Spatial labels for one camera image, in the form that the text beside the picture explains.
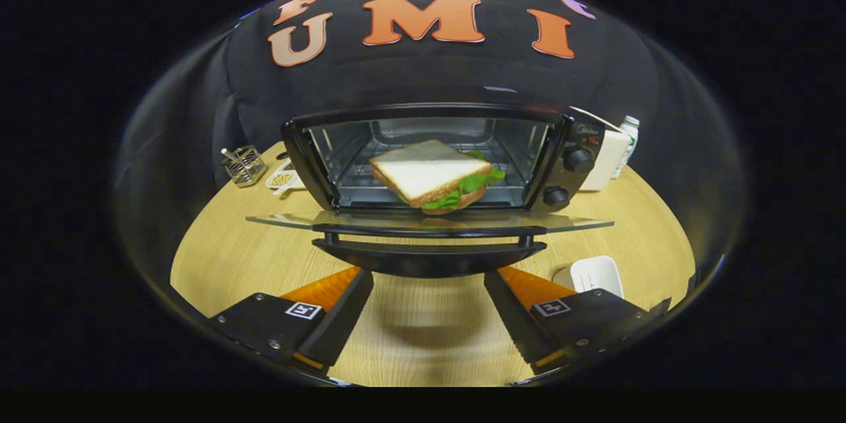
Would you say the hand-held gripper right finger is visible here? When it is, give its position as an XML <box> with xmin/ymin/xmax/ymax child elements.
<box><xmin>482</xmin><ymin>266</ymin><xmax>672</xmax><ymax>374</ymax></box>

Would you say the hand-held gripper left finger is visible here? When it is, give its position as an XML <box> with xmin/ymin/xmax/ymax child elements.
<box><xmin>208</xmin><ymin>266</ymin><xmax>375</xmax><ymax>377</ymax></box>

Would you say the black toaster oven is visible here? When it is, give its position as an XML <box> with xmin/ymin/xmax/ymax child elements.
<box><xmin>246</xmin><ymin>104</ymin><xmax>615</xmax><ymax>278</ymax></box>

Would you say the lettuce sandwich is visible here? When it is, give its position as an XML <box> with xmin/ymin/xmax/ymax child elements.
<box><xmin>369</xmin><ymin>139</ymin><xmax>506</xmax><ymax>215</ymax></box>

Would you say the white pop-up toaster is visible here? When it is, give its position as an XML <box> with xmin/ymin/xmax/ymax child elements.
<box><xmin>572</xmin><ymin>107</ymin><xmax>632</xmax><ymax>192</ymax></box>

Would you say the white plastic tray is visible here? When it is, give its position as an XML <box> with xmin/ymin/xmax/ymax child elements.
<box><xmin>553</xmin><ymin>255</ymin><xmax>625</xmax><ymax>299</ymax></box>

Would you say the small white snack dish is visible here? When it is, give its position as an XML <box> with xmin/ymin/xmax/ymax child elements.
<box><xmin>264</xmin><ymin>159</ymin><xmax>306</xmax><ymax>197</ymax></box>

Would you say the small white drink bottle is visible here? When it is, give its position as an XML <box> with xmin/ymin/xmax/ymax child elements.
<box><xmin>611</xmin><ymin>116</ymin><xmax>640</xmax><ymax>180</ymax></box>

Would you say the metal wire basket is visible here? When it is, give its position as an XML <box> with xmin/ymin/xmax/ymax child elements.
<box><xmin>220</xmin><ymin>144</ymin><xmax>267</xmax><ymax>187</ymax></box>

